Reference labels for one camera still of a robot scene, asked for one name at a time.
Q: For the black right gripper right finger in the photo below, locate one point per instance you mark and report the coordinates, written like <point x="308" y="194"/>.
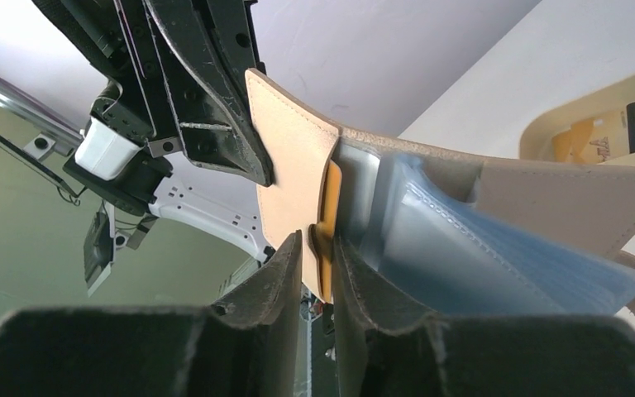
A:
<point x="389" y="344"/>

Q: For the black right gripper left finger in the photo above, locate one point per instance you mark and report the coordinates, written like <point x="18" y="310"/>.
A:
<point x="243" y="344"/>

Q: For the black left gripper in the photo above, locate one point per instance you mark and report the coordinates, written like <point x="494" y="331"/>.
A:
<point x="176" y="82"/>

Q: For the gold VIP card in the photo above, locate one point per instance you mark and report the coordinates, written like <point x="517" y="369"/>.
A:
<point x="594" y="140"/>
<point x="324" y="231"/>

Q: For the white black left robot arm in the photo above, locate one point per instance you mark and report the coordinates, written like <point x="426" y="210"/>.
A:
<point x="222" y="204"/>

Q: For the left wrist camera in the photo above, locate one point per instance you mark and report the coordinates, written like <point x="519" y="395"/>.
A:
<point x="103" y="152"/>

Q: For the front aluminium rail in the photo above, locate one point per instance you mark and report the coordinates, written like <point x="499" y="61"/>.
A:
<point x="16" y="101"/>

